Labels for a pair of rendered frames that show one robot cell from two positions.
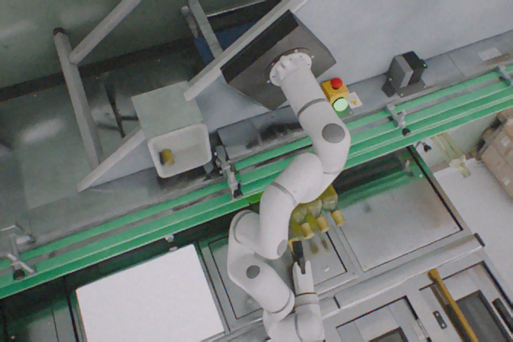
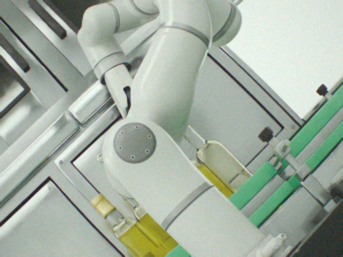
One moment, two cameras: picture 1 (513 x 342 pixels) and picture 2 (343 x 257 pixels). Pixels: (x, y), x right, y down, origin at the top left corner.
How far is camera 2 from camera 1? 94 cm
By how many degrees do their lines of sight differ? 45
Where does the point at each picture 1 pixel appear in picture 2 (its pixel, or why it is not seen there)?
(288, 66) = (264, 247)
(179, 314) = (271, 30)
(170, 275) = (307, 70)
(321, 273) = not seen: hidden behind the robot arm
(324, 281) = (98, 137)
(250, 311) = not seen: hidden behind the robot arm
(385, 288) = (17, 158)
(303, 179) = (157, 53)
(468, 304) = not seen: outside the picture
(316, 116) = (176, 170)
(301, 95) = (218, 205)
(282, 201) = (176, 11)
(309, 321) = (99, 13)
